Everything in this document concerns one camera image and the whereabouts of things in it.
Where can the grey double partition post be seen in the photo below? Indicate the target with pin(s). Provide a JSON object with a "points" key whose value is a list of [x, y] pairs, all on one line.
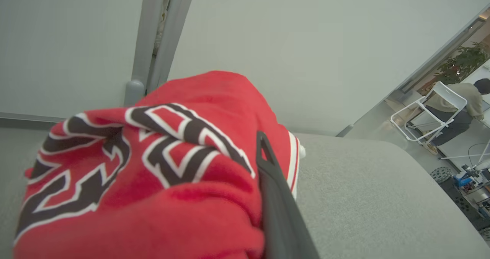
{"points": [[157, 40]]}

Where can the grey partition bottom rail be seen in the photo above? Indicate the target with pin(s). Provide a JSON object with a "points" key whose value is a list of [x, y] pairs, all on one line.
{"points": [[30, 117]]}

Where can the grey fabric sofa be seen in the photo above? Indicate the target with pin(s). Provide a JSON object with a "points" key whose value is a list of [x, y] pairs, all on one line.
{"points": [[363, 197]]}

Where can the red basketball jersey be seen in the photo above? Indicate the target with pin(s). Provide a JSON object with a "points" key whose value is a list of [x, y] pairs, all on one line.
{"points": [[153, 174]]}

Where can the black knobby wheel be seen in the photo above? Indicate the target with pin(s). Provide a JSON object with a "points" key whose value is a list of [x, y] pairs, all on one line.
{"points": [[441, 174]]}

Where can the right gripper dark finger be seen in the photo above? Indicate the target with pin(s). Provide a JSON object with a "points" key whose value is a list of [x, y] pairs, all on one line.
{"points": [[279, 209]]}

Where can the white folding chair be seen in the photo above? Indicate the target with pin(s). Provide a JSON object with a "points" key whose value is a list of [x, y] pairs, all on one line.
{"points": [[432, 115]]}

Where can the green potted plant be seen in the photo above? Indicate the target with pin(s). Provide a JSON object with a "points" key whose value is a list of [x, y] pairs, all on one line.
{"points": [[465, 61]]}

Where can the blue equipment cart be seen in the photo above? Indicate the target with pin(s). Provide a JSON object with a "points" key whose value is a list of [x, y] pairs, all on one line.
{"points": [[471, 186]]}

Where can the person in beige top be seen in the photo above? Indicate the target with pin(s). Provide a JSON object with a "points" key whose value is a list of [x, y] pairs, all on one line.
{"points": [[469, 102]]}

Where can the grey slanted partition frame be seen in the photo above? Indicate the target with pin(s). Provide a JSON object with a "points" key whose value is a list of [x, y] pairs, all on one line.
{"points": [[432, 58]]}

